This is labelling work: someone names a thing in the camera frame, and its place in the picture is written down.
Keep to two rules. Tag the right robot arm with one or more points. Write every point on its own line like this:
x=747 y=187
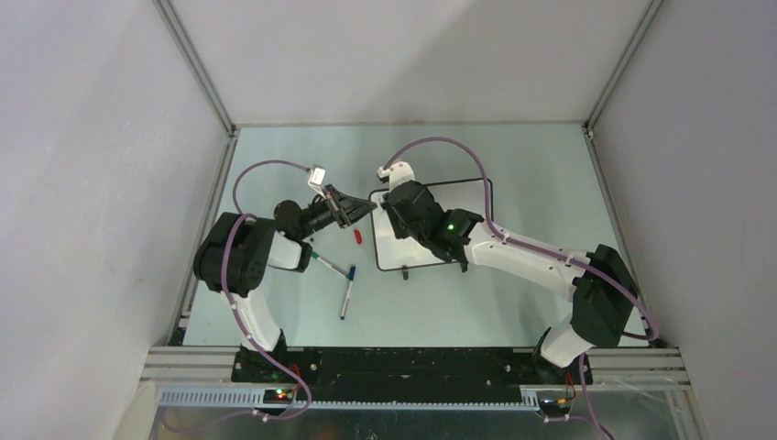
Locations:
x=597 y=284

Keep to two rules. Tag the grey cable duct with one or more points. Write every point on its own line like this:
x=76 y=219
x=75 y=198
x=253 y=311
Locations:
x=261 y=399

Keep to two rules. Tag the left aluminium frame rail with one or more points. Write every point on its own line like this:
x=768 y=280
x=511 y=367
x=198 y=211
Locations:
x=182 y=38

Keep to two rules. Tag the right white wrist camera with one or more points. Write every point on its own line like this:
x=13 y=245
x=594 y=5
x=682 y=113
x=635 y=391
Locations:
x=396 y=174

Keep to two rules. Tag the blue whiteboard marker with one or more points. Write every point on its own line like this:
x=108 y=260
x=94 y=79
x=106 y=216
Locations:
x=348 y=290

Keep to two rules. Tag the right aluminium frame rail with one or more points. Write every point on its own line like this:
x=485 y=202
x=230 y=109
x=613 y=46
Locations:
x=610 y=126

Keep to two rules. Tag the aluminium frame rail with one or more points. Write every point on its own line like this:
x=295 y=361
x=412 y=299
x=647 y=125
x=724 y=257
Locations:
x=610 y=126
x=182 y=38

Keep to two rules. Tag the white whiteboard black frame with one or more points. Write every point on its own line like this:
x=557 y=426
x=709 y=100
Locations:
x=405 y=255

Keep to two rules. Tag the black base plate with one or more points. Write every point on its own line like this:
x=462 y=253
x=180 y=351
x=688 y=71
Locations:
x=406 y=374

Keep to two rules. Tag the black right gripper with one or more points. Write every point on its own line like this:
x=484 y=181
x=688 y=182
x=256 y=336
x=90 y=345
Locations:
x=399 y=229

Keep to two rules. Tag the green whiteboard marker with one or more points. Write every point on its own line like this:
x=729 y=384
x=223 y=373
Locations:
x=330 y=265

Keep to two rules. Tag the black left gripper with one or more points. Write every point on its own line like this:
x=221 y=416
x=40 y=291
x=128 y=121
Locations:
x=344 y=209

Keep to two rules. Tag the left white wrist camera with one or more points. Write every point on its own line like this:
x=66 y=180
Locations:
x=316 y=176

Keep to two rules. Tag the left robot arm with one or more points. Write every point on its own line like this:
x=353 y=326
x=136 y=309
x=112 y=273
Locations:
x=238 y=251

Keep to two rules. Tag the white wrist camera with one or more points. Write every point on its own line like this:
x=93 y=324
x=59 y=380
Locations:
x=316 y=176
x=396 y=174

